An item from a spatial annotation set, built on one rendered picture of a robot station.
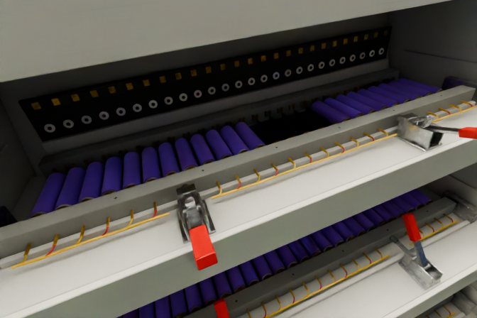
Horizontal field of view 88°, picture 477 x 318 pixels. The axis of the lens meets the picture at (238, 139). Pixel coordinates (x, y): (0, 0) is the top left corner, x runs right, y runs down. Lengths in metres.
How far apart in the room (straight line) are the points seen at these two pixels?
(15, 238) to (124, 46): 0.18
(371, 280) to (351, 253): 0.04
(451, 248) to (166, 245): 0.41
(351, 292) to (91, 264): 0.32
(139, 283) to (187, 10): 0.21
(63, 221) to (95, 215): 0.02
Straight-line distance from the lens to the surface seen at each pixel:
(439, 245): 0.50
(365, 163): 0.30
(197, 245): 0.17
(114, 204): 0.25
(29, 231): 0.27
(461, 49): 0.50
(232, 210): 0.24
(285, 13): 0.22
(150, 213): 0.25
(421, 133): 0.34
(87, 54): 0.19
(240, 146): 0.28
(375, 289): 0.42
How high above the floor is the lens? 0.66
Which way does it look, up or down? 15 degrees down
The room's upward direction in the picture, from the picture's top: 12 degrees counter-clockwise
